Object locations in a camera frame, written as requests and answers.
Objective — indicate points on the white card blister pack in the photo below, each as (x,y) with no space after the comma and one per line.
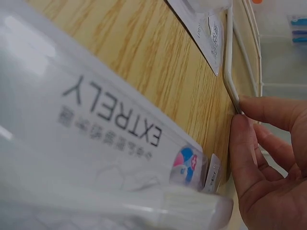
(206,31)

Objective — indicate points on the person's right hand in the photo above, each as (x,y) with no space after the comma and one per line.
(275,203)

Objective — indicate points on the clear packet of blue purple items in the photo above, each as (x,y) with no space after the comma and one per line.
(298,30)

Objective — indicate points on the large white toothbrush blister pack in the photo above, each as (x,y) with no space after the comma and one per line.
(72,134)

